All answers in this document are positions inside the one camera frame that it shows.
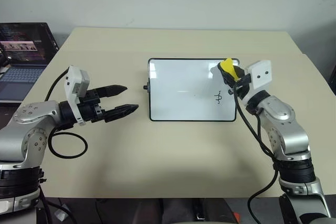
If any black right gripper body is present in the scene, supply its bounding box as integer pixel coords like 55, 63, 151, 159
230, 74, 252, 98

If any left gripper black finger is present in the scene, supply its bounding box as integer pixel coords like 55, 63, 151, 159
103, 103, 140, 124
94, 84, 129, 99

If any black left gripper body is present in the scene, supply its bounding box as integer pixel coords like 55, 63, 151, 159
77, 89, 108, 125

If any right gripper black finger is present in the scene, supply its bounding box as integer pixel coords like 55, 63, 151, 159
217, 63, 236, 87
234, 67, 247, 79

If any yellow and black eraser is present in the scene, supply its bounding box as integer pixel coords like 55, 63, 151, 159
218, 57, 242, 82

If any small black-framed whiteboard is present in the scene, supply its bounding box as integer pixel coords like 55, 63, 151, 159
143, 57, 241, 123

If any open dark laptop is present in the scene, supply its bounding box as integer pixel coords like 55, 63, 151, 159
0, 22, 59, 103

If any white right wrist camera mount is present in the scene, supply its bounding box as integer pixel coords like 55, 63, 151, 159
243, 59, 272, 97

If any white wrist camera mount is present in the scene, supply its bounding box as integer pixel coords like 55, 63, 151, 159
243, 59, 272, 97
63, 65, 91, 126

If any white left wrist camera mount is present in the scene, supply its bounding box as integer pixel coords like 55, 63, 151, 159
63, 65, 91, 126

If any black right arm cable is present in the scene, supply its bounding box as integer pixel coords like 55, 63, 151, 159
233, 84, 280, 224

